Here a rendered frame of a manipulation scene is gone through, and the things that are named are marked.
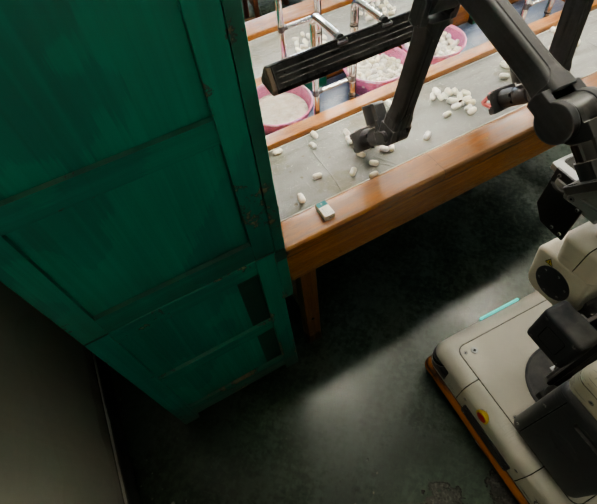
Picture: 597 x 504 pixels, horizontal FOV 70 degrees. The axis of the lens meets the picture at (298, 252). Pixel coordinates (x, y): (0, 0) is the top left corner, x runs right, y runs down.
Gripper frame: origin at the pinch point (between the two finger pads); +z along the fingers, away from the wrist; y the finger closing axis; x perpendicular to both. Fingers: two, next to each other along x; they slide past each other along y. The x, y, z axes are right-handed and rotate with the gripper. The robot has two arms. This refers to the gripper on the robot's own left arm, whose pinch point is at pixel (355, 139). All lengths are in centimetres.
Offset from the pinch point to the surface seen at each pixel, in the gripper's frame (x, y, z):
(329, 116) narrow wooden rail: -10.2, 1.4, 11.1
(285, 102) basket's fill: -20.9, 9.2, 28.7
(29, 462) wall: 37, 123, -28
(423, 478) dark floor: 118, 28, -21
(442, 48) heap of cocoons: -17, -60, 23
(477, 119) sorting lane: 9.9, -42.7, -8.1
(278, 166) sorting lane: -1.8, 27.4, 5.0
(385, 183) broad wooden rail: 14.3, 3.1, -17.2
